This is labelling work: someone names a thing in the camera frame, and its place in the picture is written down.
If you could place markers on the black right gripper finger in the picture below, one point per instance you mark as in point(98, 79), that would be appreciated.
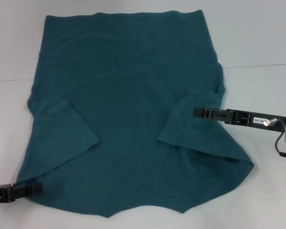
point(209, 113)

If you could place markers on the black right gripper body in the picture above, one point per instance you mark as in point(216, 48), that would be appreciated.
point(255, 119)

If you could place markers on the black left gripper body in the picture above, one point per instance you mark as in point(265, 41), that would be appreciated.
point(1, 193)

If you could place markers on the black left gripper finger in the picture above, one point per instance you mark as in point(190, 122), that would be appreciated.
point(29, 189)

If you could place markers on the teal blue t-shirt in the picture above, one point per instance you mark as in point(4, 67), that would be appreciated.
point(124, 95)

